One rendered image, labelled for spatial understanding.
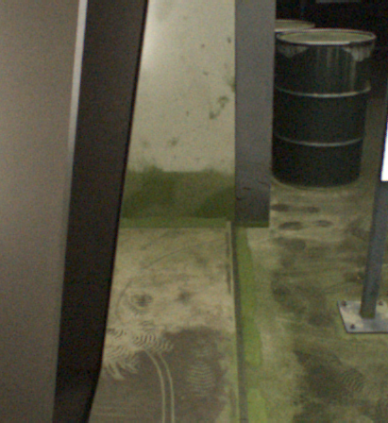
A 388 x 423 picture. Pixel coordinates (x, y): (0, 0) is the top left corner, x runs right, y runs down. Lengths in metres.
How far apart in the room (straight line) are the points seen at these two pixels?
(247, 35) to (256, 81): 0.22
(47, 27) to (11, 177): 0.11
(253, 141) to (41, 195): 2.31
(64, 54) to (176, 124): 2.30
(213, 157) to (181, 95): 0.35
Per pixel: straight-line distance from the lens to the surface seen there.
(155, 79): 2.62
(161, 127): 2.67
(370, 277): 2.13
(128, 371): 1.92
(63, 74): 0.38
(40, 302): 0.46
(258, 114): 2.65
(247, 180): 2.76
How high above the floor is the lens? 1.32
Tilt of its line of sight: 25 degrees down
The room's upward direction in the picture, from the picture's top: 2 degrees counter-clockwise
